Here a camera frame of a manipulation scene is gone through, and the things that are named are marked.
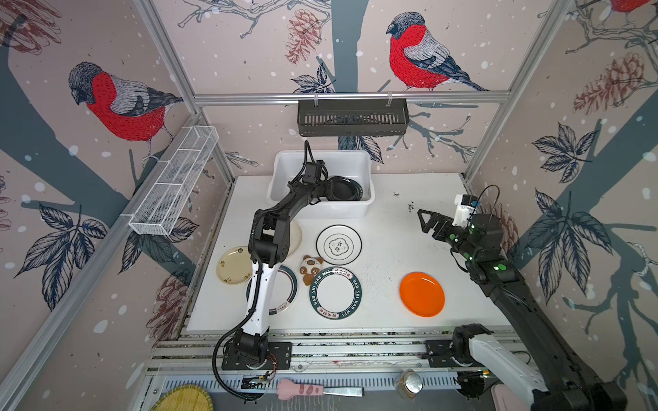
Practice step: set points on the white wire mesh shelf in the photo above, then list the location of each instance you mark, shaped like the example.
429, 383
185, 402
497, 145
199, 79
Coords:
163, 205

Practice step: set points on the yellow woven mat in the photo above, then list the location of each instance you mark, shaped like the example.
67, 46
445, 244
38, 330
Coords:
185, 398

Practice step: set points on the white plate green rim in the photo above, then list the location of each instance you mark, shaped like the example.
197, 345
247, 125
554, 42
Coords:
356, 190
283, 291

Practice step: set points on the small yellowish saucer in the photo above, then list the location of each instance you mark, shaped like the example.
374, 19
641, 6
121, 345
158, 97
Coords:
235, 266

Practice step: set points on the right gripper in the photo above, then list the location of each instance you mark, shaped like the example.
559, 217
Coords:
438, 218

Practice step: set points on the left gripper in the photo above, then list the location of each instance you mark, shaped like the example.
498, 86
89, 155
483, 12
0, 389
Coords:
327, 187

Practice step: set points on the white plate dark lettered rim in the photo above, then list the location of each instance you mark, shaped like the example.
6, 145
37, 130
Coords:
335, 293

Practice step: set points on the pink handled scraper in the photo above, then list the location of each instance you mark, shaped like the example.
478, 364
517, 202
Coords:
287, 390

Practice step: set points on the metal cup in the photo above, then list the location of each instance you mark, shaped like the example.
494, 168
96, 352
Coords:
409, 384

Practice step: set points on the orange plate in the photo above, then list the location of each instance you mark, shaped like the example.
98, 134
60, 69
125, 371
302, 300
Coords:
422, 294

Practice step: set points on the white plate with flower outline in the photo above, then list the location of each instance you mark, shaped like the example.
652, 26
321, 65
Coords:
339, 244

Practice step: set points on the cream round plate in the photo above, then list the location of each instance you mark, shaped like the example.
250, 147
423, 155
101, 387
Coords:
296, 236

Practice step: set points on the black hanging basket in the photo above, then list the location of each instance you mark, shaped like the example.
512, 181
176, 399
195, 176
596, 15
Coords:
352, 117

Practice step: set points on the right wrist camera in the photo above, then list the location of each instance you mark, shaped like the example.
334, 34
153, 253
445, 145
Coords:
465, 207

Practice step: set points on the pink tray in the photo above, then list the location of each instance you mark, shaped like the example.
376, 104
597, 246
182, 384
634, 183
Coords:
506, 398

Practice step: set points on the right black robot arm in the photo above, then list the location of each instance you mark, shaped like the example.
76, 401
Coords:
561, 380

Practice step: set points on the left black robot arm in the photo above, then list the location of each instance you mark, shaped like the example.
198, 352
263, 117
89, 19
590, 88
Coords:
246, 344

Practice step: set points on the black plate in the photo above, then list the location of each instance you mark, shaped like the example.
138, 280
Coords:
337, 189

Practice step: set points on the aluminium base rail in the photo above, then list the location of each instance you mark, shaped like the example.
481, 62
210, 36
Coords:
314, 352

